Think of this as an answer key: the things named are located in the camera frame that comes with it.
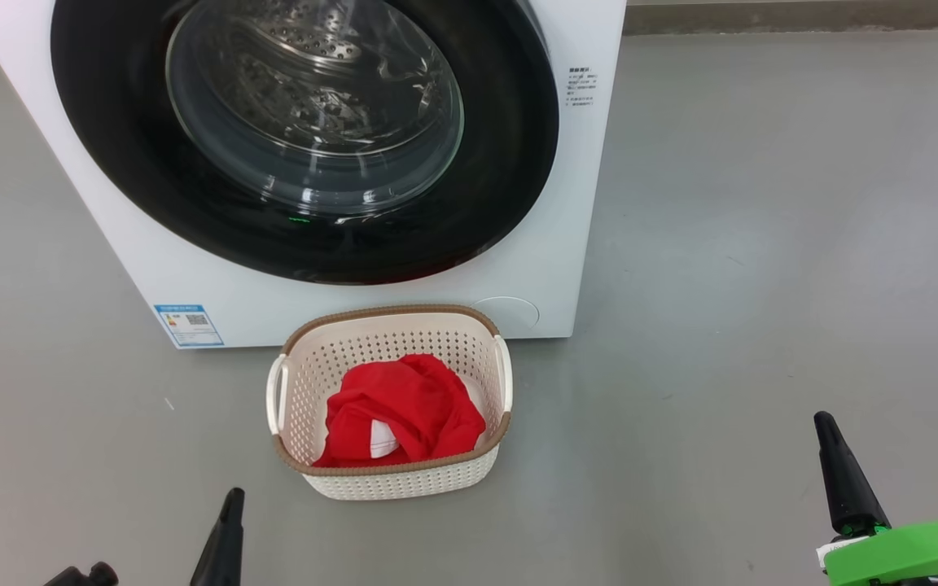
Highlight blue energy label sticker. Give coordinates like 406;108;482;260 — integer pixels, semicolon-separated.
154;304;225;348

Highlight round white filter cover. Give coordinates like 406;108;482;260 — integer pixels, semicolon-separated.
471;296;540;330

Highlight white front-load washing machine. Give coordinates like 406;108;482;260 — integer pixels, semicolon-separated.
0;0;627;349

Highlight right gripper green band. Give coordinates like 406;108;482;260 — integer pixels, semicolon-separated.
813;412;938;586

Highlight steel perforated washer drum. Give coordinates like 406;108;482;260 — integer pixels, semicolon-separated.
166;0;464;214

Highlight cream basket with brown rim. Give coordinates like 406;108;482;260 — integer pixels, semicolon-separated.
266;304;513;501

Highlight black round glass washer door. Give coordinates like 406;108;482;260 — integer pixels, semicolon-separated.
50;0;559;286

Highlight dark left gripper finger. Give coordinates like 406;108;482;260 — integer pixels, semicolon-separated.
190;488;246;586

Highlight red and white garment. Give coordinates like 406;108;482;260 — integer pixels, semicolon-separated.
312;353;487;468

